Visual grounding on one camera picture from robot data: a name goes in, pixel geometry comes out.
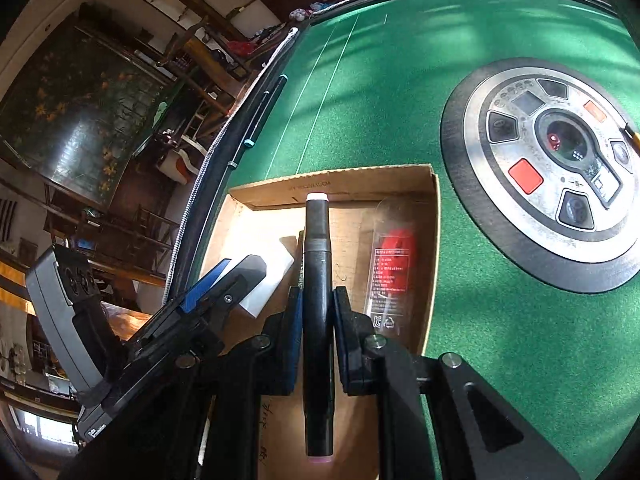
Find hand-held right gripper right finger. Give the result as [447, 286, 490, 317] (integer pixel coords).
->
[333, 286, 582, 480]

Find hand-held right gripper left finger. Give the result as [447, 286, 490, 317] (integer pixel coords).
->
[60, 286, 304, 480]

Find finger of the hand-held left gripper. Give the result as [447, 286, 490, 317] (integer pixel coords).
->
[127, 254, 268, 363]
[145, 258, 232, 333]

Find white rectangular block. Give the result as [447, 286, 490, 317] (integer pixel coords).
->
[239, 235, 296, 319]

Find black marker pen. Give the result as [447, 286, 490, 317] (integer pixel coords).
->
[301, 192, 336, 461]

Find cardboard box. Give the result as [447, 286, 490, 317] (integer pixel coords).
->
[189, 163, 442, 480]

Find clear tube with red label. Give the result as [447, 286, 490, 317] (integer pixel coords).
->
[363, 197, 420, 337]

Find wooden chair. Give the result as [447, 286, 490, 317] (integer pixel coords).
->
[161, 19, 253, 113]

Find round mahjong table control panel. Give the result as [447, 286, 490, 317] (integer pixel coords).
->
[441, 57, 640, 294]

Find yellow black pen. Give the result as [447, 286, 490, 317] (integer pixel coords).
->
[620, 120, 640, 155]

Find dark floral wall painting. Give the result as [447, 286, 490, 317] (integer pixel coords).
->
[0, 24, 173, 212]

